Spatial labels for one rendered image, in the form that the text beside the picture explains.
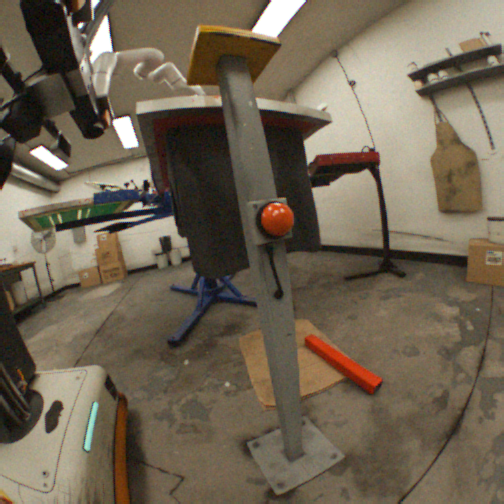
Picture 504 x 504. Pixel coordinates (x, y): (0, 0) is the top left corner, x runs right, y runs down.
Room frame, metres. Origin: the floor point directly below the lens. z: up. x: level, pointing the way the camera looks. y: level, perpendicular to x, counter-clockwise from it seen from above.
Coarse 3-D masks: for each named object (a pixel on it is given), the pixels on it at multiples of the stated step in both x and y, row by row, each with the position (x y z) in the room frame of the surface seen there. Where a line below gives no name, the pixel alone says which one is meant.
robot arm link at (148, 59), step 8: (144, 48) 0.57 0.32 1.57; (152, 48) 0.60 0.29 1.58; (120, 56) 0.48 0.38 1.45; (128, 56) 0.51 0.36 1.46; (136, 56) 0.55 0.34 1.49; (144, 56) 0.59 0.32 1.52; (152, 56) 0.62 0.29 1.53; (160, 56) 0.65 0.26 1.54; (120, 64) 0.51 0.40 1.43; (128, 64) 0.55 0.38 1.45; (136, 64) 0.60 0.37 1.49; (144, 64) 0.65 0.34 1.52; (152, 64) 0.66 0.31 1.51; (120, 72) 0.57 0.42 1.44; (144, 72) 0.69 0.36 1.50; (112, 80) 0.58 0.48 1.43
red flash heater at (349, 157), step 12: (324, 156) 1.40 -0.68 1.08; (336, 156) 1.39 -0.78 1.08; (348, 156) 1.37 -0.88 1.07; (360, 156) 1.35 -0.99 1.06; (372, 156) 1.33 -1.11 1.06; (312, 168) 1.66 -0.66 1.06; (324, 168) 1.59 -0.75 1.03; (336, 168) 1.62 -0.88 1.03; (348, 168) 1.64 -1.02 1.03; (360, 168) 1.65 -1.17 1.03; (372, 168) 1.55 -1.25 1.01
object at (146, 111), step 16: (192, 96) 0.40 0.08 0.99; (208, 96) 0.42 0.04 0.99; (144, 112) 0.36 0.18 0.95; (160, 112) 0.39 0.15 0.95; (176, 112) 0.41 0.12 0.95; (192, 112) 0.43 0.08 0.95; (208, 112) 0.44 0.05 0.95; (272, 112) 0.49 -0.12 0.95; (288, 112) 0.50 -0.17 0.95; (304, 112) 0.52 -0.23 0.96; (320, 112) 0.55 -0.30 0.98; (144, 128) 0.43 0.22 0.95; (320, 128) 0.62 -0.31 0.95; (144, 144) 0.51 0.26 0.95; (160, 176) 0.86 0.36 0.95
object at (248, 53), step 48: (192, 48) 0.22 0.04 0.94; (240, 48) 0.22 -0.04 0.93; (240, 96) 0.24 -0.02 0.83; (240, 144) 0.23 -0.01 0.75; (240, 192) 0.25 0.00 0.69; (288, 288) 0.24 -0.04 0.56; (288, 336) 0.24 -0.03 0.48; (288, 384) 0.24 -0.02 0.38; (288, 432) 0.23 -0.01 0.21; (288, 480) 0.16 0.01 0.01
